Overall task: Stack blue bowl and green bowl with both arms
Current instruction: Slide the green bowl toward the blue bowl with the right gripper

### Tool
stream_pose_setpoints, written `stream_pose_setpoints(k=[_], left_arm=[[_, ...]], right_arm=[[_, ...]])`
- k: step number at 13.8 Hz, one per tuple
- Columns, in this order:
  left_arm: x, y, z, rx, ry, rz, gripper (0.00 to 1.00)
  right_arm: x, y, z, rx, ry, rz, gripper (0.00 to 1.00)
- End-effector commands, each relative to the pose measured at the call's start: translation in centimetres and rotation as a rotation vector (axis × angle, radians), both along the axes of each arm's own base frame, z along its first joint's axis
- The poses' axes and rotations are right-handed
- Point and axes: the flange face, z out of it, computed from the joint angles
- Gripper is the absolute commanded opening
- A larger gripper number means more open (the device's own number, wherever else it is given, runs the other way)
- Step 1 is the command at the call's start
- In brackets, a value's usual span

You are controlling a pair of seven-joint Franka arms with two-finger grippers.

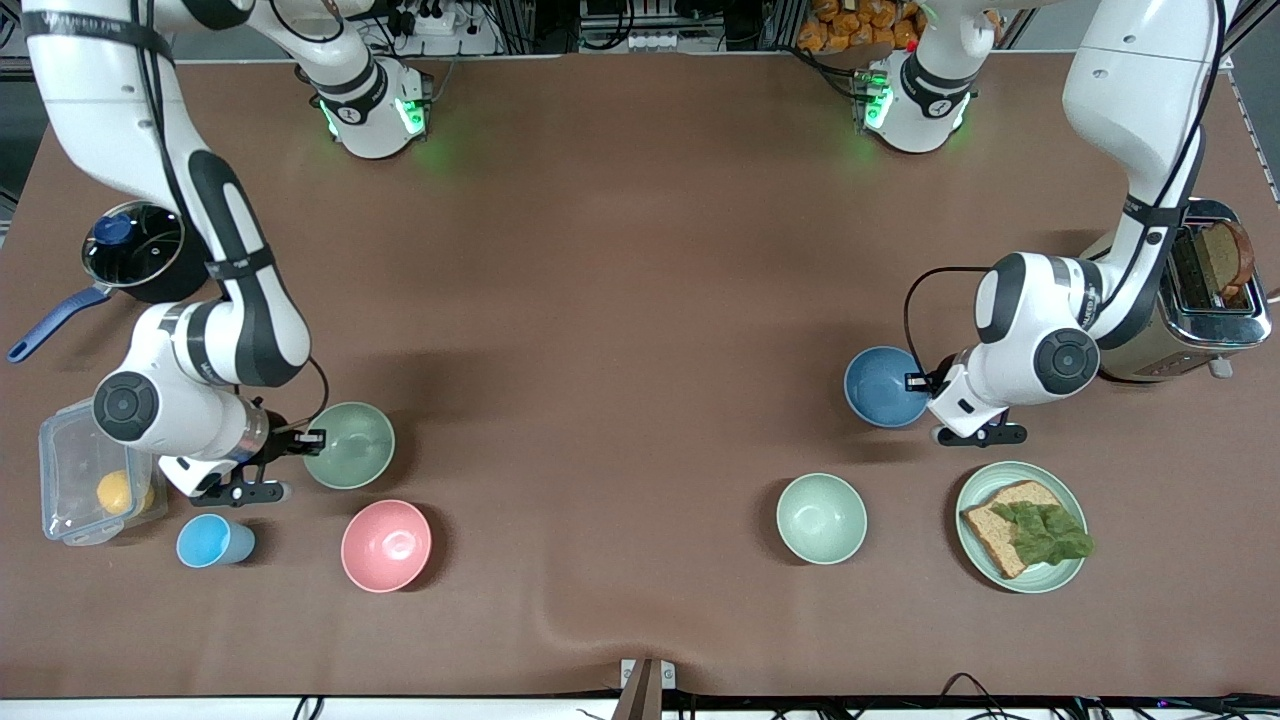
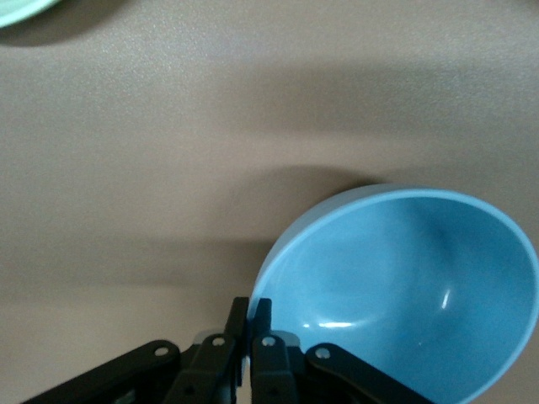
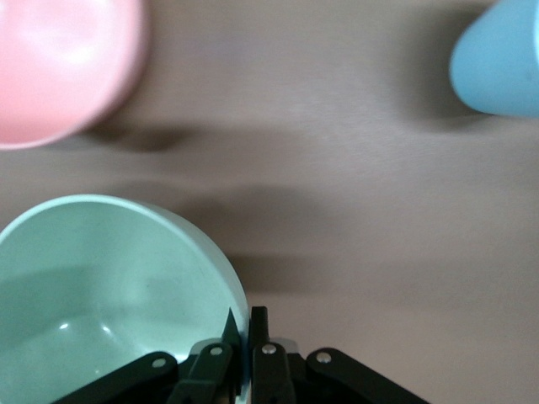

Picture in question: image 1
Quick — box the blue bowl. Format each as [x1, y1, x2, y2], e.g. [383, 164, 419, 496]
[844, 346, 936, 430]

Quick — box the sage green bowl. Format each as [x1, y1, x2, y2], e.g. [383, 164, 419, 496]
[303, 402, 396, 491]

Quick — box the pink bowl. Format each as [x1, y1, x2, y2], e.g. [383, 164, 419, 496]
[341, 499, 433, 594]

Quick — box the pale mint green bowl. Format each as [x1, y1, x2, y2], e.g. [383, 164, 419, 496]
[776, 473, 869, 566]

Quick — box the light blue cup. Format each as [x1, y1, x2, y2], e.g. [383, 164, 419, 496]
[176, 513, 257, 569]

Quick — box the brown bread slice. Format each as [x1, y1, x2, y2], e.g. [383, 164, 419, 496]
[960, 480, 1066, 580]

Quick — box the pale green plate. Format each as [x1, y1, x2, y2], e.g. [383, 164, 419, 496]
[955, 461, 1089, 595]

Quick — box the yellow orange fruit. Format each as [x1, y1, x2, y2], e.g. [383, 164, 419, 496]
[96, 470, 156, 517]

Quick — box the green lettuce leaf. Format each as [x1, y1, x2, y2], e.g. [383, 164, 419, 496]
[990, 500, 1096, 568]

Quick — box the silver toaster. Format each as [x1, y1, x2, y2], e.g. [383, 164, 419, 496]
[1080, 197, 1274, 384]

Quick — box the clear plastic lidded container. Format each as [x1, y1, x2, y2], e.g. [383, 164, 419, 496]
[38, 396, 169, 547]

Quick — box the glass lid with blue knob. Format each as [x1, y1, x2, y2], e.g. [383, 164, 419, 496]
[82, 201, 187, 288]

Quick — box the brown toast slice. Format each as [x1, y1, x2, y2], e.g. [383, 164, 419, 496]
[1200, 220, 1256, 301]

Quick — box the bag of orange buns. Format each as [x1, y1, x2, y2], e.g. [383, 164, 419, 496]
[797, 0, 926, 56]

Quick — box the white power strip with plugs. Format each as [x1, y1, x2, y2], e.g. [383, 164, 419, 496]
[395, 0, 461, 36]

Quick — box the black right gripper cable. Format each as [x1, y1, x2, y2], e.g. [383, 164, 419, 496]
[290, 355, 331, 436]

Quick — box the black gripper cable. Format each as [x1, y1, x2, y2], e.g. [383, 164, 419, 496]
[290, 355, 331, 436]
[903, 265, 1011, 386]

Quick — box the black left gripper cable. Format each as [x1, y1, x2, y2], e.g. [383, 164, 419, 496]
[903, 265, 1011, 386]

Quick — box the black pot with blue handle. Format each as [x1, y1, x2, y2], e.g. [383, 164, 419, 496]
[7, 200, 216, 364]

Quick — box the black looped floor cable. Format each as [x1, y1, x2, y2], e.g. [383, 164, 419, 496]
[940, 672, 1011, 703]

